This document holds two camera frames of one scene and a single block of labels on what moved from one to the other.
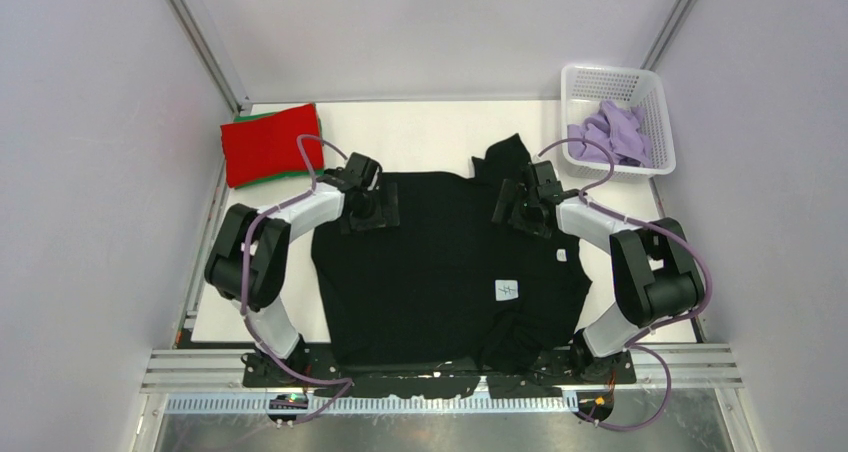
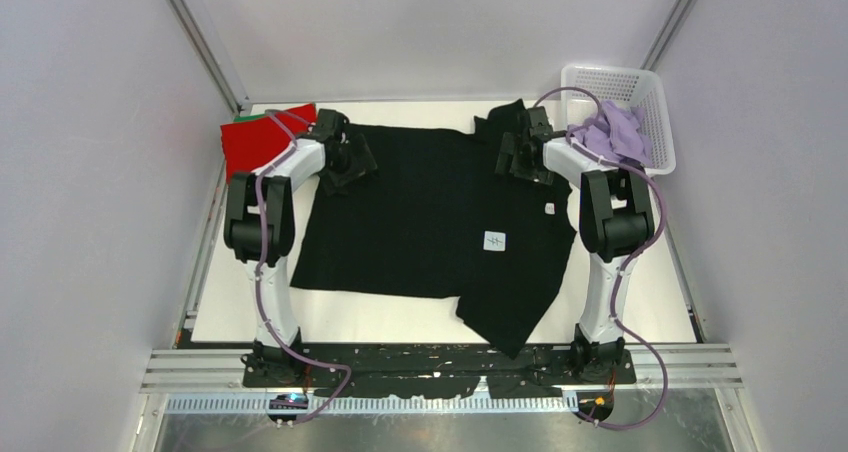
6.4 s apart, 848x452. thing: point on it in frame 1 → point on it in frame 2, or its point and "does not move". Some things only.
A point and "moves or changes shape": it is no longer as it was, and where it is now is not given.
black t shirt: [450, 287] moves or changes shape
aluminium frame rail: [188, 368] does not move
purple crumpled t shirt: [620, 130] does not move
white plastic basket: [584, 88] does not move
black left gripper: [389, 211] → [361, 166]
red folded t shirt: [267, 146] does not move
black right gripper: [534, 228] → [509, 143]
